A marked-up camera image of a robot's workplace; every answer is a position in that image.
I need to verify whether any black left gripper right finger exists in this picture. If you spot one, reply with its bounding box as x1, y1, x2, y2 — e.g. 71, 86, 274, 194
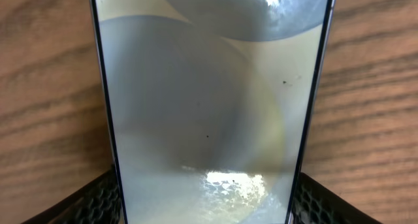
291, 173, 381, 224

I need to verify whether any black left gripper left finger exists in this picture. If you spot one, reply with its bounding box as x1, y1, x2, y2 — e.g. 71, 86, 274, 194
23, 167, 121, 224

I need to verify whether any blue Galaxy smartphone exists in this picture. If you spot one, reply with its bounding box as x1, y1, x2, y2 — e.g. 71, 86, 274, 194
90, 0, 335, 224

